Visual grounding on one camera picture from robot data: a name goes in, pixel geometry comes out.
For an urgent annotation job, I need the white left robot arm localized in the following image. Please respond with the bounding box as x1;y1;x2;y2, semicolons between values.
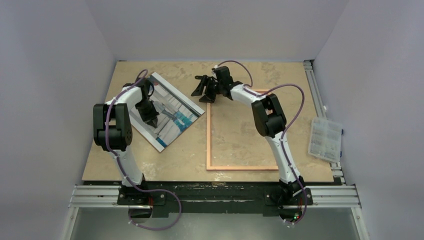
93;77;159;205

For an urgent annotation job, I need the clear plastic parts box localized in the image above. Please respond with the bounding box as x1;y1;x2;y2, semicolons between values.
308;117;344;163

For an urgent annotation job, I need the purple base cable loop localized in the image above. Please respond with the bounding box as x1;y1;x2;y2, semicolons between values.
127;188;183;232

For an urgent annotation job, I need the pink picture frame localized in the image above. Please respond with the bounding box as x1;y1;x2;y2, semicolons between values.
206;90;278;172

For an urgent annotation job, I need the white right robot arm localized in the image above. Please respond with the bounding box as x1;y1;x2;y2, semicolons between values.
191;66;311;205

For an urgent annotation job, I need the aluminium rail frame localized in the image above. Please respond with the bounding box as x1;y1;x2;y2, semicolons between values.
61;59;372;240

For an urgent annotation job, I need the glossy printed photo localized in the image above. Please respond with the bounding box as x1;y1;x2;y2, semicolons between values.
129;72;205;153

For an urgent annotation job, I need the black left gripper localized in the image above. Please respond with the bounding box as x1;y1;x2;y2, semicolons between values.
135;100;160;128

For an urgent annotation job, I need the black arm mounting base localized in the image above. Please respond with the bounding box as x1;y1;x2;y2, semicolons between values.
117;181;314;220

